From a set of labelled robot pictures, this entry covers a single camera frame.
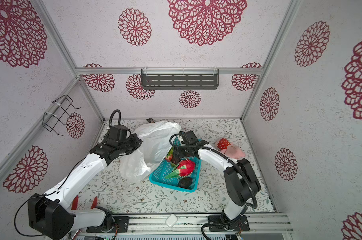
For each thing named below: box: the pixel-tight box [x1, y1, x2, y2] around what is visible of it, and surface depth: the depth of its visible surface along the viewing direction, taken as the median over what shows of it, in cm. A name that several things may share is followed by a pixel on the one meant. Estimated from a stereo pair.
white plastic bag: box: [119, 121, 182, 181], surface depth 87 cm
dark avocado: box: [178, 177, 193, 189], surface depth 85 cm
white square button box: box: [165, 213, 178, 228], surface depth 76 cm
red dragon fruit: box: [165, 159, 196, 179], surface depth 87 cm
